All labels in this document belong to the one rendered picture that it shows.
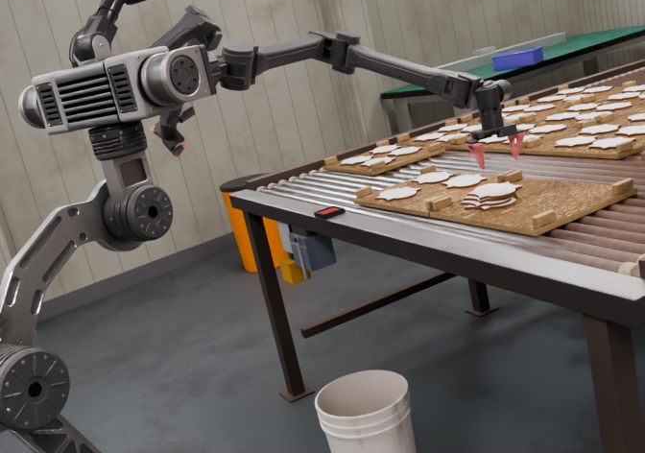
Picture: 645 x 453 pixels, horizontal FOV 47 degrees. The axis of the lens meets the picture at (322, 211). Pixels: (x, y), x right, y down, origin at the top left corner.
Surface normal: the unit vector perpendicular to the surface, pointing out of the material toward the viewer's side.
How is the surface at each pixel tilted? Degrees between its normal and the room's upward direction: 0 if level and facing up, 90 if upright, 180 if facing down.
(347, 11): 90
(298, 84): 90
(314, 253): 90
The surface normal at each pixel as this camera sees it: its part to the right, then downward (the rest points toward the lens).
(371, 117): 0.56, 0.07
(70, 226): 0.80, -0.04
